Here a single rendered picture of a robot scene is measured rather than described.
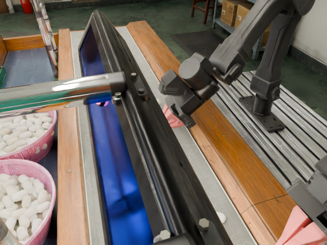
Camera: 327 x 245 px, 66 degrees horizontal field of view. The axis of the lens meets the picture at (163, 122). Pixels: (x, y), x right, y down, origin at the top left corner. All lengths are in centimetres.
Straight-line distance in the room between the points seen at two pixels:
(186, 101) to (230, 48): 17
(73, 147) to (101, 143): 46
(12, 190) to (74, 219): 19
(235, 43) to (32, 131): 61
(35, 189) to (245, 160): 49
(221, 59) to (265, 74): 22
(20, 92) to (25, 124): 65
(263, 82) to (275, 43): 12
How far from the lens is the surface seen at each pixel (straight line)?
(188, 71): 61
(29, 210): 63
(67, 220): 56
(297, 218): 39
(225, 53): 68
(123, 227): 17
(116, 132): 20
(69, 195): 59
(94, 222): 57
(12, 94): 22
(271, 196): 60
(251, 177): 62
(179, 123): 69
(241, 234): 56
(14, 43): 158
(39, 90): 21
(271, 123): 93
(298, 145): 90
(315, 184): 32
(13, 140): 81
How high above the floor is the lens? 122
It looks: 39 degrees down
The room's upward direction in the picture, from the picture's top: straight up
